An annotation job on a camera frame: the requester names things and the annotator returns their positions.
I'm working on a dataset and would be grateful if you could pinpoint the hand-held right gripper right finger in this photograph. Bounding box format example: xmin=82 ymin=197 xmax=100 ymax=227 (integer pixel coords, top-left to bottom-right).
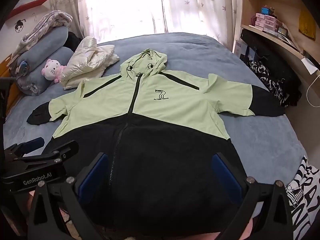
xmin=211 ymin=152 xmax=293 ymax=240

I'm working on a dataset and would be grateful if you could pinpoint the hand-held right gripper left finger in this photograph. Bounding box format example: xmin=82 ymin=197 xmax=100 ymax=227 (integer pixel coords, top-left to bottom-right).
xmin=27 ymin=152 xmax=109 ymax=240

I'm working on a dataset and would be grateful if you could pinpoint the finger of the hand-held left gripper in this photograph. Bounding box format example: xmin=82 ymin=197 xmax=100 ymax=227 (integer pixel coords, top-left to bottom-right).
xmin=4 ymin=137 xmax=45 ymax=157
xmin=22 ymin=140 xmax=79 ymax=167

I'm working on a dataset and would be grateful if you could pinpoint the green and black hooded jacket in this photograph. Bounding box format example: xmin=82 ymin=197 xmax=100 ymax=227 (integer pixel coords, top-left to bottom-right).
xmin=27 ymin=49 xmax=286 ymax=238

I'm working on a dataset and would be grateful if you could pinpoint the blue bed blanket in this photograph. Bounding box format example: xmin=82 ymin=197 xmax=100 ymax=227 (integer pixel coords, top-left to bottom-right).
xmin=4 ymin=32 xmax=309 ymax=218

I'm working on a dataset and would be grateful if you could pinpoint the blue rolled quilt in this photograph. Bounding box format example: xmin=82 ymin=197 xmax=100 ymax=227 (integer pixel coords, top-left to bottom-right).
xmin=15 ymin=26 xmax=69 ymax=64
xmin=16 ymin=47 xmax=75 ymax=97

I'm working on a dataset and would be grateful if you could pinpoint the pink cat plush toy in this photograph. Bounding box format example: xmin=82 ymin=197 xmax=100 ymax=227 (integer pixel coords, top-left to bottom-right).
xmin=42 ymin=59 xmax=68 ymax=83

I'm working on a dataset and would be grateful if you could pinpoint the black and white printed fabric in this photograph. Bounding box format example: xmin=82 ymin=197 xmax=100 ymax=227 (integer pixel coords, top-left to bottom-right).
xmin=285 ymin=155 xmax=320 ymax=222

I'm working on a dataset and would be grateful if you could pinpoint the cream folded duvet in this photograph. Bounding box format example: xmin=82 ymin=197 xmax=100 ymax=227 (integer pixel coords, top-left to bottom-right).
xmin=60 ymin=36 xmax=120 ymax=90

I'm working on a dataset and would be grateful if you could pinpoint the black and white patterned cloth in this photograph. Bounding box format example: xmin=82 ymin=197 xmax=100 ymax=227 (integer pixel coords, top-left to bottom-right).
xmin=247 ymin=60 xmax=289 ymax=108

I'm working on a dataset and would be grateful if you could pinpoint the grey patterned blanket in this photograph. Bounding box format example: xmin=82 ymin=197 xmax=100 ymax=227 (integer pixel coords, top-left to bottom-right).
xmin=11 ymin=11 xmax=73 ymax=57

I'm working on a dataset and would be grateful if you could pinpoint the black bag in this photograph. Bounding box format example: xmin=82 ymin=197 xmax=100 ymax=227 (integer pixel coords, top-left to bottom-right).
xmin=240 ymin=29 xmax=303 ymax=108

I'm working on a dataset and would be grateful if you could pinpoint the white and blue box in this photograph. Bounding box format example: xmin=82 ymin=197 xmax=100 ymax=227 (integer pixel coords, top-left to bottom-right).
xmin=234 ymin=40 xmax=251 ymax=58

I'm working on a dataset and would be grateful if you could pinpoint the white paper tag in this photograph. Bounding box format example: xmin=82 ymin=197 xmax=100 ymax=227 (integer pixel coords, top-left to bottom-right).
xmin=301 ymin=57 xmax=320 ymax=75

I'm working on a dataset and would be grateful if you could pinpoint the wooden bookshelf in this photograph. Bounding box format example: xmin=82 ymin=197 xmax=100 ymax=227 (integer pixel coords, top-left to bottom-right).
xmin=234 ymin=0 xmax=320 ymax=110

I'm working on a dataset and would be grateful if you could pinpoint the sheer floral curtain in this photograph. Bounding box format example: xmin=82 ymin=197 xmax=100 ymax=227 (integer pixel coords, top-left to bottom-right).
xmin=160 ymin=0 xmax=243 ymax=46
xmin=47 ymin=0 xmax=162 ymax=45

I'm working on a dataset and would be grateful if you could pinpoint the stack of pink boxes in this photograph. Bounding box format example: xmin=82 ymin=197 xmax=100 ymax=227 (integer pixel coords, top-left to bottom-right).
xmin=254 ymin=12 xmax=277 ymax=32

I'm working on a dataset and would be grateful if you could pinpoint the yellow paper bag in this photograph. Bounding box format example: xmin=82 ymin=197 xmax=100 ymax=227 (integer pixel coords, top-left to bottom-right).
xmin=299 ymin=9 xmax=317 ymax=40

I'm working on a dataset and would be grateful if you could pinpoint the wooden bed frame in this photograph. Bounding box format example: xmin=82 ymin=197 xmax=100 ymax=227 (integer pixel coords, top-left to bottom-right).
xmin=0 ymin=55 xmax=18 ymax=120

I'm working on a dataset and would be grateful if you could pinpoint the white cable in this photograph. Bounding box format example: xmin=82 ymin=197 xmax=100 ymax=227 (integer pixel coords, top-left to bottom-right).
xmin=307 ymin=72 xmax=320 ymax=109

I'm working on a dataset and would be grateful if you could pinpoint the cartoon wall sticker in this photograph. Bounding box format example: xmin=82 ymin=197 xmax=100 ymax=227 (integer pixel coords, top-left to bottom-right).
xmin=14 ymin=19 xmax=27 ymax=34

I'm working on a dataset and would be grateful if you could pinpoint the red wall shelf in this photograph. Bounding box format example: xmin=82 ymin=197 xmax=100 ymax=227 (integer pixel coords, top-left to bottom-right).
xmin=6 ymin=0 xmax=50 ymax=20

